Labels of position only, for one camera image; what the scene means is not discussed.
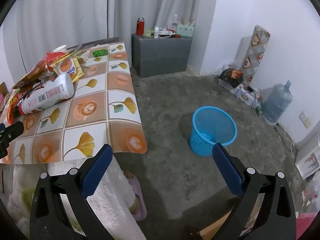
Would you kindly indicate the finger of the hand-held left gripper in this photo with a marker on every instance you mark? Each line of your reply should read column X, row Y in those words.
column 12, row 131

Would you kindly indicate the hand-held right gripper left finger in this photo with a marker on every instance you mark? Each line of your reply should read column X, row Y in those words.
column 98, row 170

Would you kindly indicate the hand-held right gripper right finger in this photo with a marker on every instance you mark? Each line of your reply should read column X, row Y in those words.
column 228, row 172

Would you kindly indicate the blue plastic basket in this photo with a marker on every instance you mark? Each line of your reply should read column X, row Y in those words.
column 212, row 122

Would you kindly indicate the red yellow printed packet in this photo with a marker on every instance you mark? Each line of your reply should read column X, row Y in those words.
column 13, row 105

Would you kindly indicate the white fluffy blanket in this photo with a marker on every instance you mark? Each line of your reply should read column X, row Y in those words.
column 117, row 192

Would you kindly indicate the white plastic bottle pink label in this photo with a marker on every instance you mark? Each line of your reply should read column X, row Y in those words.
column 50, row 92

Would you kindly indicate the pink slipper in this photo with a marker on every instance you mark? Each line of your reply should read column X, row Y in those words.
column 140, row 205

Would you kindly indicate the brown cardboard sheet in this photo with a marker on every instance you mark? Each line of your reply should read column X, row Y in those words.
column 217, row 227

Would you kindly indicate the red snack packet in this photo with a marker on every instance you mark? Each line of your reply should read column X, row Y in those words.
column 32, row 73

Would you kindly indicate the ginkgo patterned tablecloth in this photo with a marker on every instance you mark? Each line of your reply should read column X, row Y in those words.
column 85, row 110

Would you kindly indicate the white patterned box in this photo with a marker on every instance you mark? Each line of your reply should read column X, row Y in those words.
column 243, row 96

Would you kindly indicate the white printed box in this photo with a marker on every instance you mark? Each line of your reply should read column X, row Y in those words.
column 307, row 160

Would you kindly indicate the yellow snack packet white label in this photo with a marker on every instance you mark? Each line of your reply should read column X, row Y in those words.
column 66, row 66

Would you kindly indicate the large water jug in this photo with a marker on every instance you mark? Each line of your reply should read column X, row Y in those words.
column 277, row 102

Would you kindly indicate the white paper cup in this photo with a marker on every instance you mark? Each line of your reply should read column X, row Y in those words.
column 60, row 48

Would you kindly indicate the dark printed box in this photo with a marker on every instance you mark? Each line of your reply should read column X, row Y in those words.
column 231, row 76

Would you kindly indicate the small green packet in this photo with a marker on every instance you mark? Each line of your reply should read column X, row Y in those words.
column 100, row 53

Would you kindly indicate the tall patterned box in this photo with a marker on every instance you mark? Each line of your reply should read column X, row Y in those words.
column 255, row 52

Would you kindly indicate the grey cabinet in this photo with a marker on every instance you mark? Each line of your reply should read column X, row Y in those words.
column 160, row 57

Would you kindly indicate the grey curtain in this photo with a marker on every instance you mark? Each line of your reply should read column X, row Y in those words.
column 75, row 10

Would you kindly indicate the pale green small box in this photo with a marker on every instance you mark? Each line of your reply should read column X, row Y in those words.
column 148, row 33

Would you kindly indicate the green desk calendar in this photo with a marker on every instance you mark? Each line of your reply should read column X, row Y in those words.
column 185, row 31

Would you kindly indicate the red thermos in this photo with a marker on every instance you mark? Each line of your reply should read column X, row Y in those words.
column 140, row 27

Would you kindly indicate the small white bottle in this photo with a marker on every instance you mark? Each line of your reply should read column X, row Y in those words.
column 156, row 33

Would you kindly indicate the white wall socket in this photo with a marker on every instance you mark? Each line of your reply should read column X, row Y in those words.
column 305, row 120

